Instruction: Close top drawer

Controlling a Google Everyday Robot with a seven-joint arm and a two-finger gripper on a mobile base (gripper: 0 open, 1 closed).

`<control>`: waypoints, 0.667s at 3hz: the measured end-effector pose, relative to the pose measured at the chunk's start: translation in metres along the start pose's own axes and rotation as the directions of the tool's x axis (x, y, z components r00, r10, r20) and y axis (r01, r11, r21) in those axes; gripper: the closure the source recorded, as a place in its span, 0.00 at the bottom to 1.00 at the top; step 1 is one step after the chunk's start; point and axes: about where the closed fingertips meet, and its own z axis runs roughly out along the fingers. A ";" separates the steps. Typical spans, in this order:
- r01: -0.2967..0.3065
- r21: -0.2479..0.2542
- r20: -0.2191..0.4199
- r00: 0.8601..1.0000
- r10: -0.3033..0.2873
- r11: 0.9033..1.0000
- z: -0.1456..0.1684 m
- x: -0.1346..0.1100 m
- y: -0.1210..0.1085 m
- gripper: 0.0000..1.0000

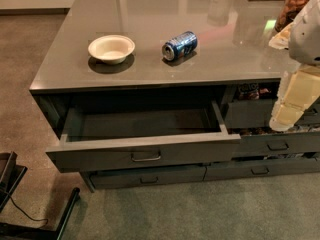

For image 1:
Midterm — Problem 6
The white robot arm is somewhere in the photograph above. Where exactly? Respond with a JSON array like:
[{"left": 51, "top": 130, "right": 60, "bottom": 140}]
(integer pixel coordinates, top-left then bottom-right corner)
[{"left": 269, "top": 0, "right": 320, "bottom": 132}]

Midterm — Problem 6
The snack bag in drawer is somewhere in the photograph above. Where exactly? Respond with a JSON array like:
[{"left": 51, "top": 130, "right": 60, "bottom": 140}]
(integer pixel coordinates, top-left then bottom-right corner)
[{"left": 238, "top": 83, "right": 259, "bottom": 100}]

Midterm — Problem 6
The glass jar of nuts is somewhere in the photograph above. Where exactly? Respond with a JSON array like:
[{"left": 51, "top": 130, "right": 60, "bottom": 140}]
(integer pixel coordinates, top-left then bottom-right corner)
[{"left": 274, "top": 0, "right": 309, "bottom": 32}]

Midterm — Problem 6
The blue soda can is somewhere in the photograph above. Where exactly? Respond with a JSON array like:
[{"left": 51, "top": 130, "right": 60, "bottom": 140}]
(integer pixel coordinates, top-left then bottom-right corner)
[{"left": 162, "top": 31, "right": 198, "bottom": 61}]

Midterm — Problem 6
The grey cabinet counter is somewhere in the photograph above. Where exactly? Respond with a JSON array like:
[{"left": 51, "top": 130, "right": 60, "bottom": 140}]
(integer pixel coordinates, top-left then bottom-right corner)
[{"left": 30, "top": 0, "right": 320, "bottom": 190}]

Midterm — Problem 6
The white bowl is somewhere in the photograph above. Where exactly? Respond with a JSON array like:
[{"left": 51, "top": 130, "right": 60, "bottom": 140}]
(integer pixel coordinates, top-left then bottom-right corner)
[{"left": 88, "top": 35, "right": 135, "bottom": 65}]

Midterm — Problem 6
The black cable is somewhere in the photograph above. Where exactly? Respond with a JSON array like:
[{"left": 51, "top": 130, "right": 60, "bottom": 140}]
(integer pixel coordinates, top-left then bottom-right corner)
[{"left": 0, "top": 188, "right": 49, "bottom": 226}]

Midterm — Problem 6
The black stand frame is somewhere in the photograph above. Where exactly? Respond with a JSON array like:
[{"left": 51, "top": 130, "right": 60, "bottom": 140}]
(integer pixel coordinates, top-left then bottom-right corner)
[{"left": 1, "top": 154, "right": 81, "bottom": 231}]

